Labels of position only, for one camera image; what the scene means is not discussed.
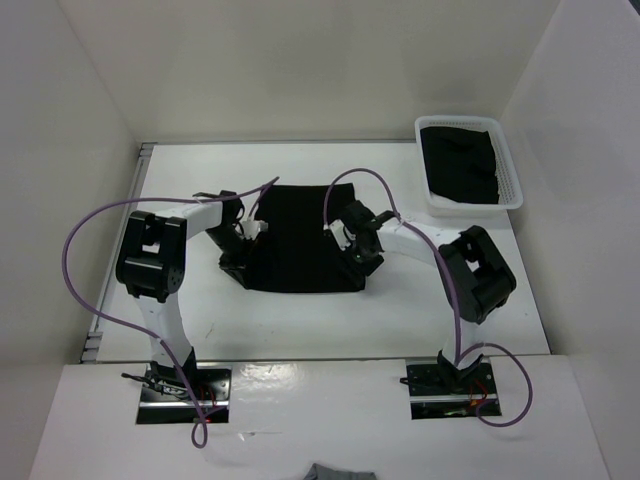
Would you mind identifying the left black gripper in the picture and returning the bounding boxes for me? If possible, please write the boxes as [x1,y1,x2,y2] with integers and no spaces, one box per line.
[204,225,257,288]

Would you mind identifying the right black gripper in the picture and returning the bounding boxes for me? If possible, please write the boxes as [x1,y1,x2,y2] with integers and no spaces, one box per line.
[332,235,384,288]

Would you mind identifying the black skirt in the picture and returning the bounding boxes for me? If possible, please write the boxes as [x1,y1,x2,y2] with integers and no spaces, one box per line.
[229,185,369,294]

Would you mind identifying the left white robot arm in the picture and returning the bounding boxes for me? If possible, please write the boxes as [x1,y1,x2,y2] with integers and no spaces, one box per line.
[116,191,268,400]

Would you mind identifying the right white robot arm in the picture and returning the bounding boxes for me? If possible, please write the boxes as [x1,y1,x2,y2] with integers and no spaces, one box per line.
[325,201,517,393]

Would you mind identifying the black skirts in basket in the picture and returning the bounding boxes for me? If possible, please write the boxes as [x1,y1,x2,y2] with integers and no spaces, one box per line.
[420,126,500,205]

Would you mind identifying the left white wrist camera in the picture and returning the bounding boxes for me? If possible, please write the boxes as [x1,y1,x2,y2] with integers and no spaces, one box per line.
[239,219,268,241]

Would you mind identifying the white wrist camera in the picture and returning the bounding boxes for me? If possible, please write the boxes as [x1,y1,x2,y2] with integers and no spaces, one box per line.
[239,219,268,241]
[324,219,355,251]

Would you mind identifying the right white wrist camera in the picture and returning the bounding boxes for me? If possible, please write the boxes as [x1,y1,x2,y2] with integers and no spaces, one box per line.
[324,219,355,251]

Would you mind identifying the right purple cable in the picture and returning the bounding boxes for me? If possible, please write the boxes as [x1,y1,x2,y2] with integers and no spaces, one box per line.
[323,168,533,429]

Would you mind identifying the purple cable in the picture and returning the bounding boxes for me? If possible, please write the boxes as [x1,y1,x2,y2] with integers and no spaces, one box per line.
[60,175,281,447]
[323,168,533,429]

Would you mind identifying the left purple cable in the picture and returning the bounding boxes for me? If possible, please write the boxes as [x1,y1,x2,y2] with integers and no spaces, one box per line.
[60,175,281,447]

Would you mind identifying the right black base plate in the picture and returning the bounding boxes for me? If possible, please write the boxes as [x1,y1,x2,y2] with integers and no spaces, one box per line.
[399,359,502,420]

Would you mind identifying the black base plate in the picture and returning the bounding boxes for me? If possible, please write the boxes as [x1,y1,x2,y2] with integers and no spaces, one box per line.
[121,368,231,425]
[399,359,502,420]

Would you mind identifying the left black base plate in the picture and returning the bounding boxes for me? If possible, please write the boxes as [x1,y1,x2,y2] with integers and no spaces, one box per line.
[121,368,231,425]

